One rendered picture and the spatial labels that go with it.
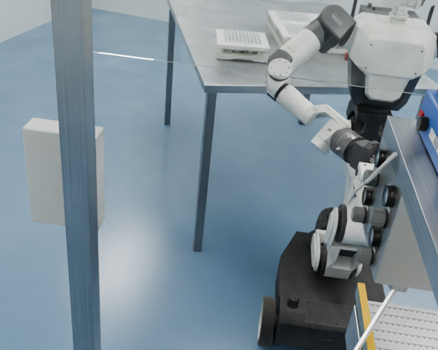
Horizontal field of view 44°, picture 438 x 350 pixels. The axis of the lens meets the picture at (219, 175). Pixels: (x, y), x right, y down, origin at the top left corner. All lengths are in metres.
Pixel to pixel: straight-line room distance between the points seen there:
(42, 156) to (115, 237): 1.54
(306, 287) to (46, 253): 1.23
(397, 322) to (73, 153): 0.79
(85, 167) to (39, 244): 1.62
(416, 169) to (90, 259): 0.80
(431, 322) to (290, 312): 0.97
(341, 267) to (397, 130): 1.30
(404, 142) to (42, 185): 0.82
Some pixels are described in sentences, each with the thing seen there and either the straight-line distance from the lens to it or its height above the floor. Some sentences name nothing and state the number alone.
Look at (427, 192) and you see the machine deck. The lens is 0.86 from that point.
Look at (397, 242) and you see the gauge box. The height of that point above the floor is 1.19.
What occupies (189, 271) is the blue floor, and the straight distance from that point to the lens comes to 2.62.
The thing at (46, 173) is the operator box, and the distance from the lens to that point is 1.33.
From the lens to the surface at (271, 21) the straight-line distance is 1.08.
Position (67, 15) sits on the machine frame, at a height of 1.44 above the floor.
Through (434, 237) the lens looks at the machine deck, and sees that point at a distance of 0.76.
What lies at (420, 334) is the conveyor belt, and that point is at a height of 0.88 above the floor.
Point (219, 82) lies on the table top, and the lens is 2.30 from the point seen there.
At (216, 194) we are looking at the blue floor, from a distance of 3.18.
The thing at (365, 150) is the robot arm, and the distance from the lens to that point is 1.58.
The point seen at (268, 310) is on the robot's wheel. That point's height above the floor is 0.19.
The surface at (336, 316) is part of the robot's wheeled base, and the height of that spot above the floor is 0.19.
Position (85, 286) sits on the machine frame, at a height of 0.77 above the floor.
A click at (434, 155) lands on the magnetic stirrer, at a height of 1.34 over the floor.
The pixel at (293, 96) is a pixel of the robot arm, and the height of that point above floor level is 1.08.
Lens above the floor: 1.73
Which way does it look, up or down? 31 degrees down
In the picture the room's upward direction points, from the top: 6 degrees clockwise
